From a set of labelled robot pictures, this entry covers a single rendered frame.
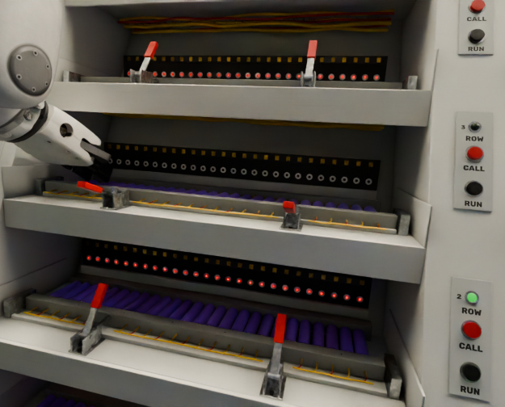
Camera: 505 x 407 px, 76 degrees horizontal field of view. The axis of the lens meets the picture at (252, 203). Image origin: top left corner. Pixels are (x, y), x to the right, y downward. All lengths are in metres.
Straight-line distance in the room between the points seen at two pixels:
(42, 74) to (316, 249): 0.35
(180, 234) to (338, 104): 0.28
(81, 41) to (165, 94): 0.28
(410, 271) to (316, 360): 0.17
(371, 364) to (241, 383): 0.17
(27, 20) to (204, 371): 0.43
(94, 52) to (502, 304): 0.79
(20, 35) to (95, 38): 0.42
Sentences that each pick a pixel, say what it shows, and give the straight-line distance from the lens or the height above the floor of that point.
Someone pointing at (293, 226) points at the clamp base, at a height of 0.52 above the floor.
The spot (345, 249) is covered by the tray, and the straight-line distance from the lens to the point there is 0.41.
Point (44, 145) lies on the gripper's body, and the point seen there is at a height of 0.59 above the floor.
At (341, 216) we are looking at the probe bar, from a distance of 0.46.
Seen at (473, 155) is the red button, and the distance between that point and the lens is 0.46.
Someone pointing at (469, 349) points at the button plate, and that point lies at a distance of 0.44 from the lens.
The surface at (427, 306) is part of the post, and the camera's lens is 0.43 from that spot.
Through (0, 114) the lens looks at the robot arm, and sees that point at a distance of 0.48.
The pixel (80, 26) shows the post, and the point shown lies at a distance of 0.78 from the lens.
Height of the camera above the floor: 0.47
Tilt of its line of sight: 10 degrees up
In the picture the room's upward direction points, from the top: 8 degrees clockwise
